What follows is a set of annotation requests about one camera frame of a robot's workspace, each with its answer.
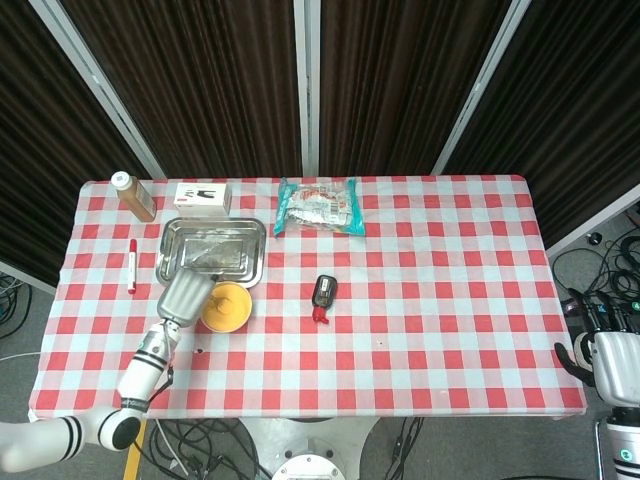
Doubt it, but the yellow floor tape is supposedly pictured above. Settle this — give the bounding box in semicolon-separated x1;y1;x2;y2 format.
122;419;148;480

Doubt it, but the dark brown curtain panel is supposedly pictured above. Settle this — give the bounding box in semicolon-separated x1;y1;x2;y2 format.
0;0;151;287
443;0;640;250
318;0;512;177
59;0;304;180

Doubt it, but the white round bowl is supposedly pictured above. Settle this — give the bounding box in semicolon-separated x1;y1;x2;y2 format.
199;281;253;334

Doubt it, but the white metal partition base rail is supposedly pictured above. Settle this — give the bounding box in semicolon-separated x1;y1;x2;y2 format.
546;183;640;260
0;258;57;297

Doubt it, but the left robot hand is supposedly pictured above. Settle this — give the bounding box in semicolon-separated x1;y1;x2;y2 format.
157;268;221;329

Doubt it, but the metal tray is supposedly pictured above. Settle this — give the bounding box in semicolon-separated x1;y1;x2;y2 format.
155;217;268;290

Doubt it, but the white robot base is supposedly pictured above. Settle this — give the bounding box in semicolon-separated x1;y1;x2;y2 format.
239;417;382;480

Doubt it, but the white metal partition post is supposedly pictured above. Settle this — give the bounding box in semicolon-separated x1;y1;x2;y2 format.
293;0;321;177
29;0;169;180
432;0;532;176

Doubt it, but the red white checkered tablecloth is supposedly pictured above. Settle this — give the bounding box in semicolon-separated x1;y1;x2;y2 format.
28;174;588;420

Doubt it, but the red white marker pen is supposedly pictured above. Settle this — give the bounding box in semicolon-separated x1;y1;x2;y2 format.
127;238;139;295

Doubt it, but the brown juice bottle white cap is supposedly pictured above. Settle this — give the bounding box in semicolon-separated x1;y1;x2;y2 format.
110;171;158;223

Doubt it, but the white cardboard product box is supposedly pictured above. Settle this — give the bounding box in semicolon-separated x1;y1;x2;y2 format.
173;182;234;217

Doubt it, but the black floor cable bundle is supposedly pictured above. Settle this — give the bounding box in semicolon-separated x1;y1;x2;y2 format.
147;418;274;480
383;417;427;480
0;272;34;342
549;209;640;314

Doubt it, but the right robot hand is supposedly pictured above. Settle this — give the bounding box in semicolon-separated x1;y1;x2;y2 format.
553;288;640;409

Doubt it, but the teal silver snack bag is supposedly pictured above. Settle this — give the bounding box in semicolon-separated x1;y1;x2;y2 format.
272;176;366;238

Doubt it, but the black bottle red cap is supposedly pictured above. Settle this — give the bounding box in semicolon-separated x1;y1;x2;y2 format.
310;274;339;325

